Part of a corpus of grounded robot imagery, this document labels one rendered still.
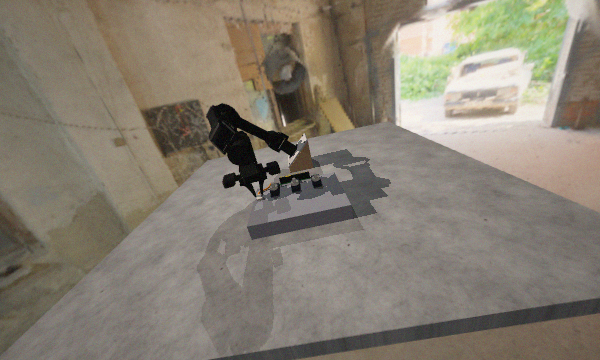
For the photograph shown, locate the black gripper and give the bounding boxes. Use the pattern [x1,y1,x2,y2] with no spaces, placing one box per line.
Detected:
[222,153,281,198]

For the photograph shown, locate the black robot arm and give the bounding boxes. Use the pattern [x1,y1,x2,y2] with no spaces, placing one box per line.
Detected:
[206,103,298,185]

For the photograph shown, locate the black header strip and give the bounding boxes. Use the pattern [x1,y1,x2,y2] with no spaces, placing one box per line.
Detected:
[279,171,311,185]

